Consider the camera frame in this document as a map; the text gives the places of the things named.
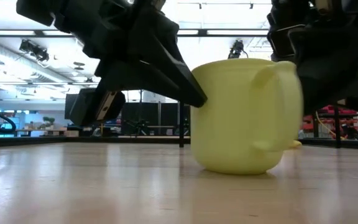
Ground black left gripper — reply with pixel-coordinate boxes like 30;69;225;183
16;0;208;127

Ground pale yellow mug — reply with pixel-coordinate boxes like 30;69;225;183
190;58;304;175

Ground black partition panel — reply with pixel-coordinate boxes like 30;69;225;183
121;102;192;137

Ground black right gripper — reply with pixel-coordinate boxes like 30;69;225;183
265;0;358;114

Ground potted green plant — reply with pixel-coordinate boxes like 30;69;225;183
42;116;56;131

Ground black ceiling-mounted device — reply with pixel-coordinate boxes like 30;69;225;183
19;39;50;62

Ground black overhead camera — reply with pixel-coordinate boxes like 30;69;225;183
227;39;245;60

